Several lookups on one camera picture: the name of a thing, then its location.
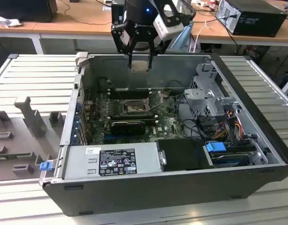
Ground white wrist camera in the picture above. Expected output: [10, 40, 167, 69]
[152, 3, 196, 40]

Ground green RAM stick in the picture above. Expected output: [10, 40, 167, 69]
[0, 153, 19, 160]

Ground black PC case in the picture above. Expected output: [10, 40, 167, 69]
[38, 52, 288, 218]

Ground crumpled white paper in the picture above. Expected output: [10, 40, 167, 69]
[0, 13, 23, 28]

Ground grey case latch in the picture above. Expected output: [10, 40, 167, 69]
[75, 52, 90, 68]

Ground green motherboard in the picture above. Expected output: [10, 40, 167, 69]
[86, 90, 189, 145]

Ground black desktop computer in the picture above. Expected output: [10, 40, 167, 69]
[215, 0, 288, 38]

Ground black monitor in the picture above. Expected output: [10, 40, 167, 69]
[0, 0, 58, 23]

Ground wooden desk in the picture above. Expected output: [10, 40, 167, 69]
[0, 0, 126, 56]
[190, 0, 288, 57]

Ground yellow red power wires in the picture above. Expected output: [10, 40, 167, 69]
[214, 117, 244, 139]

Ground silver CPU plate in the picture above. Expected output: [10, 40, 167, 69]
[130, 60, 150, 73]

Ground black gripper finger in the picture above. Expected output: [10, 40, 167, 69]
[147, 38, 170, 70]
[111, 23, 136, 69]

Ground thin wire locking lever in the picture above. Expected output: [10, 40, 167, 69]
[145, 93, 152, 112]

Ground black graphics card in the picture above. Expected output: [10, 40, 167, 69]
[110, 120, 146, 136]

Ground pale blue teach pendant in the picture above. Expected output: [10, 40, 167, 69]
[171, 23, 194, 53]

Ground CPU socket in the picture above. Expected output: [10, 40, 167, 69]
[121, 98, 152, 117]

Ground grey parts rack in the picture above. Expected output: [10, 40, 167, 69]
[0, 96, 67, 181]

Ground metal socket cover frame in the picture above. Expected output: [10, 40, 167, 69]
[145, 90, 165, 112]

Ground hard disk in blue carrier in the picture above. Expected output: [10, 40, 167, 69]
[205, 142, 251, 168]

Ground silver drive cage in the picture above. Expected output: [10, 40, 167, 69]
[182, 62, 241, 118]

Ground silver power supply unit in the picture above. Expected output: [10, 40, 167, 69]
[53, 142, 163, 180]

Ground black plastic air shroud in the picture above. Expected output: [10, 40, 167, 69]
[155, 138, 216, 171]

